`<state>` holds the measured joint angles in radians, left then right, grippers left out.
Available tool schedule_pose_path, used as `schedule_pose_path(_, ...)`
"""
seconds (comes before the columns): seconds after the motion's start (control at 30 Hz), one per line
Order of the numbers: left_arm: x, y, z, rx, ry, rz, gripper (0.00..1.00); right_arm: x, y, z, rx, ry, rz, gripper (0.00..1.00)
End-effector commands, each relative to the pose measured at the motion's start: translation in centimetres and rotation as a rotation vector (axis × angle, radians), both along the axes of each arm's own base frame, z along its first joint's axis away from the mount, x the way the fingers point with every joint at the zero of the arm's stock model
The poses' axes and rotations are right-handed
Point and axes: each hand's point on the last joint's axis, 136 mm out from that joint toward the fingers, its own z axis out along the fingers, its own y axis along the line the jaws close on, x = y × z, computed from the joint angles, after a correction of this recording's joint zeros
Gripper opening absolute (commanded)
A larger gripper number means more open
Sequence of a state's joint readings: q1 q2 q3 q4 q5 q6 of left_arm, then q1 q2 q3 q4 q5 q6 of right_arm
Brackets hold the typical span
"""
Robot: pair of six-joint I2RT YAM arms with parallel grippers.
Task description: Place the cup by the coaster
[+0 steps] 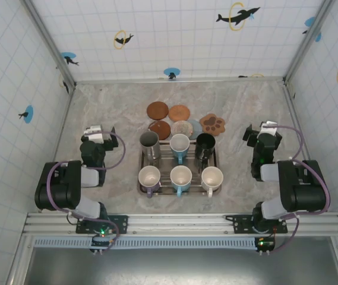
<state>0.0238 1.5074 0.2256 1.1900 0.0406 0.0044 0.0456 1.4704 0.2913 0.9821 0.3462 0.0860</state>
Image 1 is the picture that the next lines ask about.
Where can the cork paw-shaped coaster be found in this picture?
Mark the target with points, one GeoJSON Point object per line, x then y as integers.
{"type": "Point", "coordinates": [213, 124]}

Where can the black mug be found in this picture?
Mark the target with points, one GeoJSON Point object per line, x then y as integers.
{"type": "Point", "coordinates": [205, 148]}

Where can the scratched round wooden coaster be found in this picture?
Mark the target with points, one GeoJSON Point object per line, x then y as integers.
{"type": "Point", "coordinates": [161, 127]}

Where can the purple ceramic mug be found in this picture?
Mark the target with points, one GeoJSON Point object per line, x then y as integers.
{"type": "Point", "coordinates": [149, 176]}

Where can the plain round wooden coaster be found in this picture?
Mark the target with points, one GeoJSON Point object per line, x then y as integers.
{"type": "Point", "coordinates": [157, 110]}

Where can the teal ceramic mug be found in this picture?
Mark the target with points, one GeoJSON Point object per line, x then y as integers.
{"type": "Point", "coordinates": [179, 144]}
{"type": "Point", "coordinates": [181, 176]}

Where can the woven rattan coaster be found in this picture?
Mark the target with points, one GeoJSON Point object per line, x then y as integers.
{"type": "Point", "coordinates": [179, 112]}

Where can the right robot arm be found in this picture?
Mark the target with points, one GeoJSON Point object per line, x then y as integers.
{"type": "Point", "coordinates": [305, 196]}

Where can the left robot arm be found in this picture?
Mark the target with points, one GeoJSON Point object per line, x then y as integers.
{"type": "Point", "coordinates": [56, 190]}

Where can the cream ceramic mug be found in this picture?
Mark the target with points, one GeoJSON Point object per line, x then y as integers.
{"type": "Point", "coordinates": [212, 177]}

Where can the steel serving tray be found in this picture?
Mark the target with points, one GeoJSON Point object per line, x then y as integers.
{"type": "Point", "coordinates": [192, 161]}

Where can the blue disc black animal sticker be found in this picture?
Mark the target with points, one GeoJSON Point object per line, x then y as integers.
{"type": "Point", "coordinates": [27, 114]}

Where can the blue disc seal sticker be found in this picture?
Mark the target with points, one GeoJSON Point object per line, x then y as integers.
{"type": "Point", "coordinates": [171, 72]}

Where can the blue disc shark sticker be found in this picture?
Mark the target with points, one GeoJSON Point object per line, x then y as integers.
{"type": "Point", "coordinates": [67, 56]}

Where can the blue patch sticker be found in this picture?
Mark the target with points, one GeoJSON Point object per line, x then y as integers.
{"type": "Point", "coordinates": [309, 22]}

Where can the grey metal panel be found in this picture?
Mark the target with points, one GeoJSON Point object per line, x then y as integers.
{"type": "Point", "coordinates": [186, 267]}

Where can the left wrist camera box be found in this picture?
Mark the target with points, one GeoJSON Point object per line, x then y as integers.
{"type": "Point", "coordinates": [95, 132]}

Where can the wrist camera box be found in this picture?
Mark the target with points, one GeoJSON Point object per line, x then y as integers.
{"type": "Point", "coordinates": [269, 127]}
{"type": "Point", "coordinates": [95, 132]}

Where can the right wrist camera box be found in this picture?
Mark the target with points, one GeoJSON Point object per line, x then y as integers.
{"type": "Point", "coordinates": [269, 127]}

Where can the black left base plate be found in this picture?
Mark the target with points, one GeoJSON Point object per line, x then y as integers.
{"type": "Point", "coordinates": [121, 224]}

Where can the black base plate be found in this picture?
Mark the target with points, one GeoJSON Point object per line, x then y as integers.
{"type": "Point", "coordinates": [121, 224]}
{"type": "Point", "coordinates": [240, 224]}

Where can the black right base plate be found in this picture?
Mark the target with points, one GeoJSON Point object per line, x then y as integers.
{"type": "Point", "coordinates": [240, 224]}

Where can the aluminium mounting rail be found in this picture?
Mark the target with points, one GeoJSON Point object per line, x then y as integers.
{"type": "Point", "coordinates": [180, 221]}

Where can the aluminium frame post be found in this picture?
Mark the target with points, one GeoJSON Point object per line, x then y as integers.
{"type": "Point", "coordinates": [306, 41]}
{"type": "Point", "coordinates": [51, 44]}

